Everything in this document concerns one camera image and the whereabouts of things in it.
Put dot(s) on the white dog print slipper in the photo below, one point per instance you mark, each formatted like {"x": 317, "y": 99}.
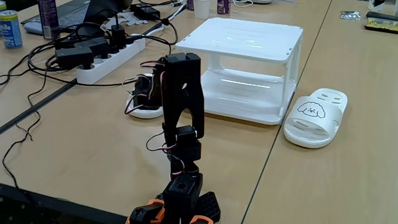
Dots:
{"x": 146, "y": 112}
{"x": 314, "y": 127}

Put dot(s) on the white shoe rack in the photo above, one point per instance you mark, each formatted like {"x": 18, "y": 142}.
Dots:
{"x": 245, "y": 40}

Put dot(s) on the white power strip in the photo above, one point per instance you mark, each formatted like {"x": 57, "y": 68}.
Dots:
{"x": 109, "y": 62}

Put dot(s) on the black adapter with green light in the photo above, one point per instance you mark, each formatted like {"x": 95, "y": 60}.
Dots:
{"x": 93, "y": 45}

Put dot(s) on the black power adapter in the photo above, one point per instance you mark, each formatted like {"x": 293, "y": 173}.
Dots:
{"x": 73, "y": 56}

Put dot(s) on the black power brick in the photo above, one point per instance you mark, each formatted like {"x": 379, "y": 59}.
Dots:
{"x": 144, "y": 11}

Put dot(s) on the dark purple drink can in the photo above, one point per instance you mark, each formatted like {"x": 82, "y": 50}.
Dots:
{"x": 190, "y": 4}
{"x": 224, "y": 6}

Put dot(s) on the white paper cup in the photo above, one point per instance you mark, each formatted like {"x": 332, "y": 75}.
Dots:
{"x": 202, "y": 9}

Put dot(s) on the dark laptop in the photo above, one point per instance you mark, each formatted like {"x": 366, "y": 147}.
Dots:
{"x": 71, "y": 12}

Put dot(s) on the tall purple drink can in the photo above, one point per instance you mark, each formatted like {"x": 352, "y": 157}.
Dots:
{"x": 48, "y": 18}

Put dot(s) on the grey computer mouse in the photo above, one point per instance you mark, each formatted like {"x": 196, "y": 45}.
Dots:
{"x": 32, "y": 28}

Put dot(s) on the white flat device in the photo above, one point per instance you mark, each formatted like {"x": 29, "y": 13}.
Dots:
{"x": 261, "y": 1}

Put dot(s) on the blue white drink can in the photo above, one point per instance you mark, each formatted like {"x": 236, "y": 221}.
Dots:
{"x": 2, "y": 6}

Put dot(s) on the silver foil pack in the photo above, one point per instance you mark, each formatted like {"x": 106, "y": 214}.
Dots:
{"x": 350, "y": 15}

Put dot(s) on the yellow patterned pack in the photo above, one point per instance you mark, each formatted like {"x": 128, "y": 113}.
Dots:
{"x": 381, "y": 26}

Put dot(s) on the black flat bar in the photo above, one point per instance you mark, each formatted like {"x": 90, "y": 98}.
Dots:
{"x": 382, "y": 15}

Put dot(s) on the clear plastic box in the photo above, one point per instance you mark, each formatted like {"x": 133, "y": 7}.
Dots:
{"x": 382, "y": 4}

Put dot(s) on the black wall plug charger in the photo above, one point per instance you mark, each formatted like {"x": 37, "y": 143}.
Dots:
{"x": 118, "y": 35}

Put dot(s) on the white printed bracket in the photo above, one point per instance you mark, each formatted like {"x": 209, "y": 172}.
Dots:
{"x": 135, "y": 19}
{"x": 109, "y": 23}

